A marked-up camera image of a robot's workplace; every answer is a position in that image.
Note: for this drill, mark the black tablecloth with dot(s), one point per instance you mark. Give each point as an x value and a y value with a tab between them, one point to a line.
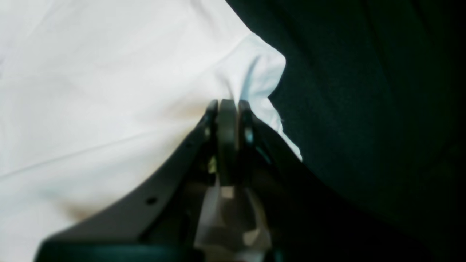
373	95

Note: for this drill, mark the light pink T-shirt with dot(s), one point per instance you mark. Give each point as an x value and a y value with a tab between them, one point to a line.
96	94

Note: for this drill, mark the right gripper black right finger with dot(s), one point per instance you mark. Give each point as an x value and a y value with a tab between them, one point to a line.
307	220

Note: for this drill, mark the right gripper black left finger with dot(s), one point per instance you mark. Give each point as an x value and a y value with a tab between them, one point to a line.
157	221

